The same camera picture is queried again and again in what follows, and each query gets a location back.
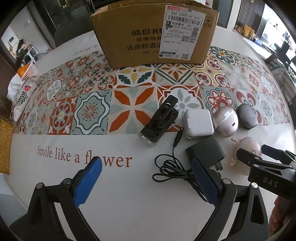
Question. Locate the silver egg-shaped earbud case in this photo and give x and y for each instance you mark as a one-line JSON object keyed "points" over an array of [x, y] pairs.
{"points": [[225, 121]]}

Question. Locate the white fruit basket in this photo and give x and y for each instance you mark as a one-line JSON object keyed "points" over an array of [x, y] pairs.
{"points": [[29, 73]]}

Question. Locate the dark glass sliding door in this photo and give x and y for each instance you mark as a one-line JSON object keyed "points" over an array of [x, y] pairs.
{"points": [[69, 14]]}

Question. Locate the grey earbud case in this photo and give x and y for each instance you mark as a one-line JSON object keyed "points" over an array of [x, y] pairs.
{"points": [[247, 115]]}

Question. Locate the person's right hand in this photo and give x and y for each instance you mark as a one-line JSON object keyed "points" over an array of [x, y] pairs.
{"points": [[281, 212]]}

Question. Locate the white shoe rack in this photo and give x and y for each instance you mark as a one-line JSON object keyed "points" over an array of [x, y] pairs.
{"points": [[31, 54]]}

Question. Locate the leaf-print fabric tissue cover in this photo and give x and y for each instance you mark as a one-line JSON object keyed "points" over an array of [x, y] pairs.
{"points": [[20, 99]]}

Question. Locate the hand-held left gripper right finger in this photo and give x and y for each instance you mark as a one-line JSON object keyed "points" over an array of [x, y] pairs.
{"points": [[205, 183]]}

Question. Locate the white power adapter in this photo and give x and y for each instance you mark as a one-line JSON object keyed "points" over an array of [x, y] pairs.
{"points": [[197, 124]]}

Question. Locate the beige doll figurine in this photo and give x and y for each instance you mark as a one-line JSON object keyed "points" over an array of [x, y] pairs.
{"points": [[248, 144]]}

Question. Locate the yellow woven box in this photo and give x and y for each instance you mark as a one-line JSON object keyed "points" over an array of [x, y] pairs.
{"points": [[5, 143]]}

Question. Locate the pile of oranges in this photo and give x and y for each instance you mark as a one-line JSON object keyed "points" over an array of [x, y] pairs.
{"points": [[22, 70]]}

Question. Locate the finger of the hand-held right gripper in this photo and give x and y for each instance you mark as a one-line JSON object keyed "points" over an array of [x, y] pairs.
{"points": [[277, 153], [249, 157]]}

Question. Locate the brown cardboard box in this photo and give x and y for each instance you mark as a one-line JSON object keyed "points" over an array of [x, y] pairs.
{"points": [[138, 46]]}

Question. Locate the orange gift bags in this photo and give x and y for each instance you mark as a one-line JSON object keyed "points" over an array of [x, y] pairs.
{"points": [[247, 30]]}

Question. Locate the white television cabinet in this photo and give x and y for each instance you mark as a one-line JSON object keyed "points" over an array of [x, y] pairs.
{"points": [[256, 45]]}

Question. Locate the flat television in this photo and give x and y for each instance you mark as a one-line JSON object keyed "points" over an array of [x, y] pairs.
{"points": [[272, 33]]}

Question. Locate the tile-patterned tablecloth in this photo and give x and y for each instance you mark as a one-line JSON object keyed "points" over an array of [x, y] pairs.
{"points": [[129, 99]]}

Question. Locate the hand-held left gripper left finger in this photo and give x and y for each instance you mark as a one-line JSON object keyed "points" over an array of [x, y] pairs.
{"points": [[89, 183]]}

